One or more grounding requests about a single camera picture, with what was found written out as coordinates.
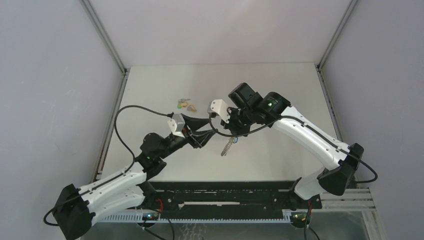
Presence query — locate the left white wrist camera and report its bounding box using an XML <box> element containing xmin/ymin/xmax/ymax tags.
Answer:
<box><xmin>167</xmin><ymin>113</ymin><xmax>186</xmax><ymax>138</ymax></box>

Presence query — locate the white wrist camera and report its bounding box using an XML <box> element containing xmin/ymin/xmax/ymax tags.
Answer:
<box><xmin>167</xmin><ymin>113</ymin><xmax>186</xmax><ymax>138</ymax></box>
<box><xmin>207</xmin><ymin>99</ymin><xmax>230</xmax><ymax>124</ymax></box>

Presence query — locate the metal chain keyring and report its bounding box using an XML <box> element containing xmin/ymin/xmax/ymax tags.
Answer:
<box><xmin>220</xmin><ymin>137</ymin><xmax>238</xmax><ymax>157</ymax></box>

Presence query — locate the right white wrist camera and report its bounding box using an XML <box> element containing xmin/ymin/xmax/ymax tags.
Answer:
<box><xmin>207</xmin><ymin>99</ymin><xmax>230</xmax><ymax>124</ymax></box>

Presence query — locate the left black camera cable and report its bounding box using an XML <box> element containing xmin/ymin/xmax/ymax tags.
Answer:
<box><xmin>43</xmin><ymin>105</ymin><xmax>175</xmax><ymax>227</ymax></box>

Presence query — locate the left aluminium frame post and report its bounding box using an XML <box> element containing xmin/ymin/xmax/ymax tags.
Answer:
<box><xmin>79</xmin><ymin>0</ymin><xmax>128</xmax><ymax>182</ymax></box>

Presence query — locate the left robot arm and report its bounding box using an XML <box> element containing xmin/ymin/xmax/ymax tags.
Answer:
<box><xmin>51</xmin><ymin>113</ymin><xmax>215</xmax><ymax>240</ymax></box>

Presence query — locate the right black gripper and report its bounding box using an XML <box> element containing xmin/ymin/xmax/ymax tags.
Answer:
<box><xmin>221</xmin><ymin>106</ymin><xmax>255</xmax><ymax>138</ymax></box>

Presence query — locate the orange tagged key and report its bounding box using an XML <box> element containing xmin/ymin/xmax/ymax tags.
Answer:
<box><xmin>186</xmin><ymin>104</ymin><xmax>197</xmax><ymax>113</ymax></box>

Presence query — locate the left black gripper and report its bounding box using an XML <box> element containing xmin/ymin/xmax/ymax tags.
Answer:
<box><xmin>158</xmin><ymin>114</ymin><xmax>218</xmax><ymax>160</ymax></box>

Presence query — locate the right aluminium frame post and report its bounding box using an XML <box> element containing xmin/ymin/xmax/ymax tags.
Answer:
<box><xmin>315</xmin><ymin>0</ymin><xmax>360</xmax><ymax>140</ymax></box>

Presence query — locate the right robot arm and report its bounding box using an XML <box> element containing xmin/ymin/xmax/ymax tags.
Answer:
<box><xmin>225</xmin><ymin>82</ymin><xmax>364</xmax><ymax>208</ymax></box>

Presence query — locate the aluminium frame post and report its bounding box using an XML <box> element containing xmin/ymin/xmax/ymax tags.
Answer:
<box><xmin>79</xmin><ymin>0</ymin><xmax>128</xmax><ymax>182</ymax></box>
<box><xmin>315</xmin><ymin>0</ymin><xmax>360</xmax><ymax>140</ymax></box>

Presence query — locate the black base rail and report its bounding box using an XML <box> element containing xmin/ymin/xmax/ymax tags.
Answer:
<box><xmin>91</xmin><ymin>180</ymin><xmax>324</xmax><ymax>221</ymax></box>

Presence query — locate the white toothed cable strip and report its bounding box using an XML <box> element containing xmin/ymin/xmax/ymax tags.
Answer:
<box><xmin>99</xmin><ymin>210</ymin><xmax>291</xmax><ymax>224</ymax></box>

